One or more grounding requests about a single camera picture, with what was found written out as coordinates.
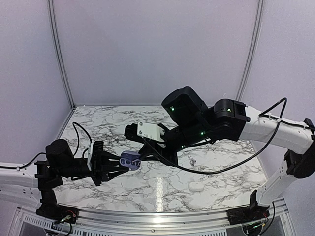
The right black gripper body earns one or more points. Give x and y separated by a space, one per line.
194 132

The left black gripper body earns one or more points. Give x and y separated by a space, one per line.
67 172

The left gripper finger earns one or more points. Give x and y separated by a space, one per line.
110 159
109 173

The blue earbud charging case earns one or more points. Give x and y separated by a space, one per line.
126 157

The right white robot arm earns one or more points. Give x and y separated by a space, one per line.
297 138

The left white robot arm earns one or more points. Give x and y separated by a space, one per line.
101 166

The white earbud charging case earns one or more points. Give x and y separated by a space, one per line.
196 186

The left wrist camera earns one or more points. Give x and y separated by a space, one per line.
94 146

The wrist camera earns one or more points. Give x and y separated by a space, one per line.
150 132
94 146

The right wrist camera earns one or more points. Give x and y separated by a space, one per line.
150 132

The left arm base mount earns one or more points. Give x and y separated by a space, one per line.
63 219

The aluminium front rail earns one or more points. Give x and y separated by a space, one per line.
93 222

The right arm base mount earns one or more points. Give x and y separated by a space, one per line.
254 221

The left aluminium corner post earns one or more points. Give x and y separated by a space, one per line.
59 55

